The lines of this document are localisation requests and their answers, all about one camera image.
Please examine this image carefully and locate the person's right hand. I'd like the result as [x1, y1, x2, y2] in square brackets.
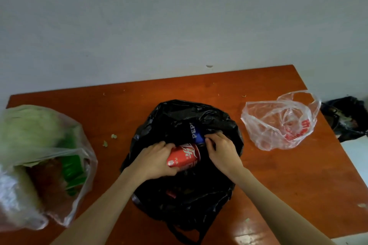
[204, 131, 245, 179]

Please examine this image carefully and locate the person's left hand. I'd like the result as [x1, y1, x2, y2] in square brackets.
[126, 140, 180, 181]

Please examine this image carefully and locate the blue Pepsi can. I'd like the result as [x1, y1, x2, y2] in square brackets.
[188, 121, 206, 146]

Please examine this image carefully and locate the large black plastic bag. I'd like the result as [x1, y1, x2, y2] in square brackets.
[120, 99, 245, 245]

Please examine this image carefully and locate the clear vegetable bag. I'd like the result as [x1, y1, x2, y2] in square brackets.
[0, 105, 98, 228]

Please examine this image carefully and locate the green packet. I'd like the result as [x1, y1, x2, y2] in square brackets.
[60, 154, 87, 196]

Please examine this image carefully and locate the green cabbage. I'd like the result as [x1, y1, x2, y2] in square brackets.
[0, 105, 82, 168]

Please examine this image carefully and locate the person's right forearm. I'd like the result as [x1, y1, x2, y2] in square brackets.
[231, 166, 337, 245]

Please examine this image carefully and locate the person's left forearm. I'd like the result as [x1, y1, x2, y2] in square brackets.
[51, 167, 149, 245]

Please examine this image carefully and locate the brown wooden table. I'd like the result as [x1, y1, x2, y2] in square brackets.
[0, 65, 368, 245]

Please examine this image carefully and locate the black trash bag bin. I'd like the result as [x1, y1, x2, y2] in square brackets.
[320, 96, 368, 142]

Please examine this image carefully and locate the small clear plastic bag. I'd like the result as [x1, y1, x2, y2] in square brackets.
[0, 164, 49, 232]

